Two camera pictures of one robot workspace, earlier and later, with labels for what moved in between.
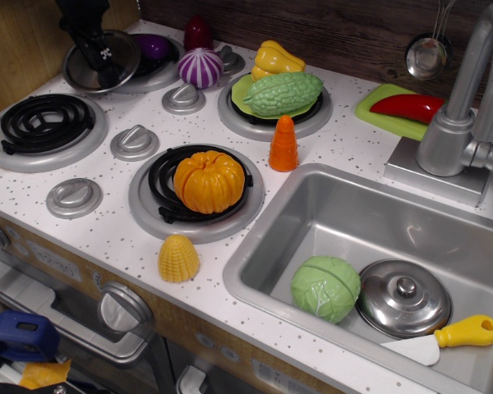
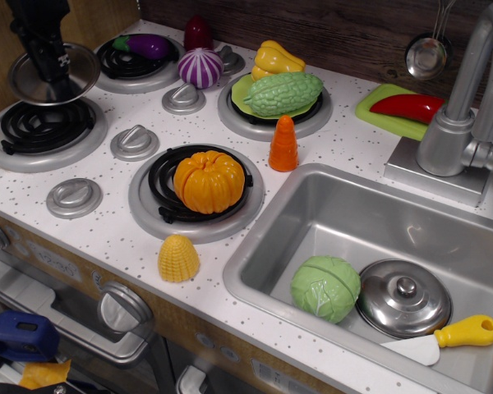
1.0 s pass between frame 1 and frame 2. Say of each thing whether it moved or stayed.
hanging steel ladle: stayed
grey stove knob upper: stayed
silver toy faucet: stayed
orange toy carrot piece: stayed
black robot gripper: moved
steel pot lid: moved
